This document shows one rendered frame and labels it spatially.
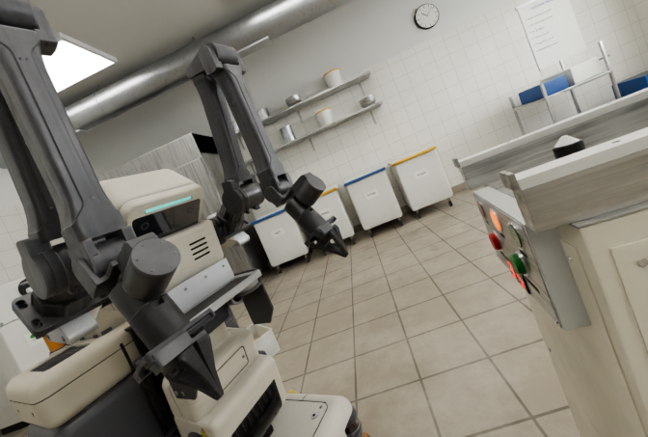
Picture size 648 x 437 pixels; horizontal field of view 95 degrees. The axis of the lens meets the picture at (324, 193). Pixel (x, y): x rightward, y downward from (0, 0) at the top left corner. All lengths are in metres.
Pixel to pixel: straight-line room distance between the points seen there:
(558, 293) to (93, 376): 0.99
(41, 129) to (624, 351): 0.73
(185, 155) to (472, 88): 3.86
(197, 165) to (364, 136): 2.25
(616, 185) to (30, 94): 0.70
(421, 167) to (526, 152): 3.13
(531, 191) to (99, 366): 1.00
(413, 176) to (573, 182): 3.41
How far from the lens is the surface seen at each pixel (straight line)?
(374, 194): 3.70
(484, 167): 0.65
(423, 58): 4.67
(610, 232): 0.39
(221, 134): 0.88
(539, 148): 0.68
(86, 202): 0.53
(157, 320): 0.48
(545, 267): 0.44
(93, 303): 0.76
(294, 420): 1.22
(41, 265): 0.63
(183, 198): 0.80
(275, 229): 3.87
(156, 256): 0.44
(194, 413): 0.88
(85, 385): 1.03
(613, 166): 0.39
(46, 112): 0.57
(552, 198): 0.37
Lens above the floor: 0.98
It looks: 4 degrees down
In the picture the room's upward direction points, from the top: 23 degrees counter-clockwise
